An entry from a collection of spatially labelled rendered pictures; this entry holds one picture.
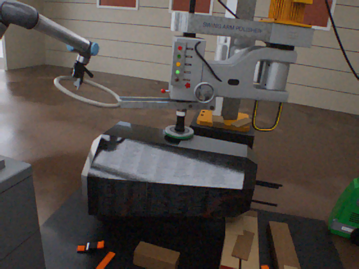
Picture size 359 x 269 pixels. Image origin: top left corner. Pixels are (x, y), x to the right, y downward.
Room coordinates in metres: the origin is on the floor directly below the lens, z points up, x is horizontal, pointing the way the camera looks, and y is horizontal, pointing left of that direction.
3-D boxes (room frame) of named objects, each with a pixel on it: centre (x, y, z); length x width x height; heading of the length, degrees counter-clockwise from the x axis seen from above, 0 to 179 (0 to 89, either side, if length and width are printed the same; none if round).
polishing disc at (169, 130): (2.05, 0.00, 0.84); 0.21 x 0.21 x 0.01
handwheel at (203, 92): (1.95, -0.14, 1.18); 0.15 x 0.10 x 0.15; 98
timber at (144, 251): (1.53, 0.07, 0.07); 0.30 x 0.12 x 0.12; 75
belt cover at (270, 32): (2.10, -0.35, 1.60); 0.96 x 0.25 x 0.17; 98
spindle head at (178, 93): (2.06, -0.08, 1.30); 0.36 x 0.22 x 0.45; 98
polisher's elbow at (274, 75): (2.14, -0.65, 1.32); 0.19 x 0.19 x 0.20
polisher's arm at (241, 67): (2.09, -0.39, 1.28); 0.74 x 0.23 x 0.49; 98
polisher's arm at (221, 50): (2.57, -0.50, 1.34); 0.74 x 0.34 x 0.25; 20
